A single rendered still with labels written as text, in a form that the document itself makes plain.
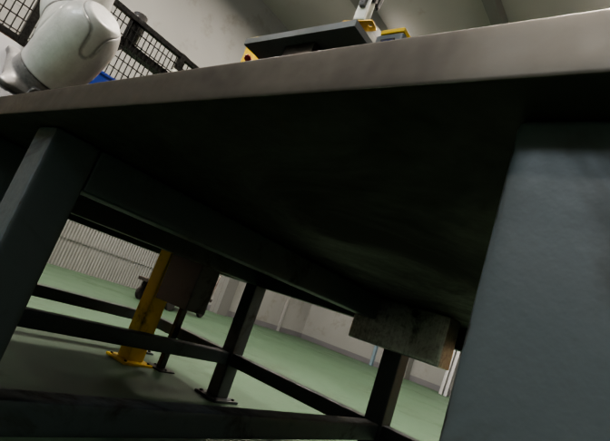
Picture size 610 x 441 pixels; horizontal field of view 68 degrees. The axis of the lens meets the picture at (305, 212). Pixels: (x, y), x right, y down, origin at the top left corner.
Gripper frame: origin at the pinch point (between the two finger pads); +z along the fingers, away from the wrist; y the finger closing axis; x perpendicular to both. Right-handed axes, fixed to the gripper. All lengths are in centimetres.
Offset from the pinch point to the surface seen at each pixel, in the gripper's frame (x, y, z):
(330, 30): 2.6, -6.9, 11.0
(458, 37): -46, -60, 57
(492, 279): -50, -57, 70
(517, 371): -53, -57, 75
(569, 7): 13, 601, -535
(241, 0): 612, 496, -493
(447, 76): -46, -60, 59
